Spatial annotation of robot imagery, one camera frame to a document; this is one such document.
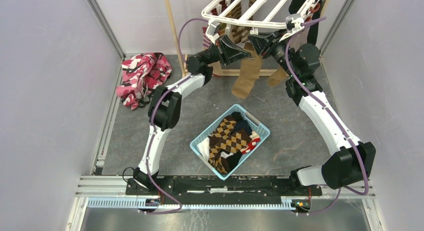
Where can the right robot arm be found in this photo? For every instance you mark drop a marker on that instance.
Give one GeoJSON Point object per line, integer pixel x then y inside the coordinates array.
{"type": "Point", "coordinates": [351, 160]}

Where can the white cloth in basket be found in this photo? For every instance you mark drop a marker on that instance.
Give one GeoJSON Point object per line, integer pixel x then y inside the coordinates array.
{"type": "Point", "coordinates": [204, 148]}

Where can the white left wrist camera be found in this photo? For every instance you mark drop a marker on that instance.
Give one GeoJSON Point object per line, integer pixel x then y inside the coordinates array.
{"type": "Point", "coordinates": [213, 31]}

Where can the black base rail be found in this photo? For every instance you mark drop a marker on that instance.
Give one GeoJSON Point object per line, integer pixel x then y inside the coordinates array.
{"type": "Point", "coordinates": [208, 190]}

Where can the brown striped sock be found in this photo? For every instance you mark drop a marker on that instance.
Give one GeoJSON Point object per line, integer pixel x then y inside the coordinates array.
{"type": "Point", "coordinates": [240, 33]}

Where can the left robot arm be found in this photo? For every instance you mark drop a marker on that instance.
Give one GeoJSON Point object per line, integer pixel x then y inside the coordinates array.
{"type": "Point", "coordinates": [165, 108]}

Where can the white clip hanger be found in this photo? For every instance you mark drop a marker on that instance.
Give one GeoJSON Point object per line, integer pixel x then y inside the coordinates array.
{"type": "Point", "coordinates": [219, 10]}

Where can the light blue laundry basket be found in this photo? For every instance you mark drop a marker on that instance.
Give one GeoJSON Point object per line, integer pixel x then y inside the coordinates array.
{"type": "Point", "coordinates": [255, 125]}

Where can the navy blue sock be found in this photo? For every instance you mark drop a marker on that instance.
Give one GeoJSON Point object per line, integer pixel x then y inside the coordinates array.
{"type": "Point", "coordinates": [242, 125]}

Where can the tan ribbed sock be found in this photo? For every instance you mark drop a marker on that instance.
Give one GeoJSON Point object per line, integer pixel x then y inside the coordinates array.
{"type": "Point", "coordinates": [280, 75]}
{"type": "Point", "coordinates": [249, 72]}

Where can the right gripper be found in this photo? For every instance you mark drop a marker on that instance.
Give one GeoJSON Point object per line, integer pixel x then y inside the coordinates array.
{"type": "Point", "coordinates": [260, 43]}

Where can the light blue cable tray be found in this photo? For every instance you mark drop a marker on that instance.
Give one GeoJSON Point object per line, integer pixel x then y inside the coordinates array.
{"type": "Point", "coordinates": [151, 204]}

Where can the red purple striped sock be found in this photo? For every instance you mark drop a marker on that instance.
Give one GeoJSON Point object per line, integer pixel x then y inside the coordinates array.
{"type": "Point", "coordinates": [206, 42]}

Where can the red santa sock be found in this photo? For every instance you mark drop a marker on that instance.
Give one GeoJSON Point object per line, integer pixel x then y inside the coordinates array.
{"type": "Point", "coordinates": [255, 139]}

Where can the wooden hanger stand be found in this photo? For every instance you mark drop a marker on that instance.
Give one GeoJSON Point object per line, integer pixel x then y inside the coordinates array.
{"type": "Point", "coordinates": [177, 38]}

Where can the pink camouflage cloth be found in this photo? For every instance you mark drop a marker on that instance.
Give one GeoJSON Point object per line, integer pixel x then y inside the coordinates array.
{"type": "Point", "coordinates": [141, 74]}

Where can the brown yellow checked sock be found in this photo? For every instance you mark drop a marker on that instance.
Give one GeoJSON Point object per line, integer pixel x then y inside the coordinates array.
{"type": "Point", "coordinates": [224, 147]}

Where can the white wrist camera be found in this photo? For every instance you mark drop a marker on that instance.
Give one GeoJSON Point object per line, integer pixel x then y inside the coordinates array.
{"type": "Point", "coordinates": [294, 24]}
{"type": "Point", "coordinates": [213, 31]}

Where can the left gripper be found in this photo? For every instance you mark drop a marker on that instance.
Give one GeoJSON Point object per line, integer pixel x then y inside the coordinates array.
{"type": "Point", "coordinates": [230, 52]}

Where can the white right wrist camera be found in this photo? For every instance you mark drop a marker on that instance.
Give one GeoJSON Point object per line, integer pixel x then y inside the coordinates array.
{"type": "Point", "coordinates": [294, 24]}

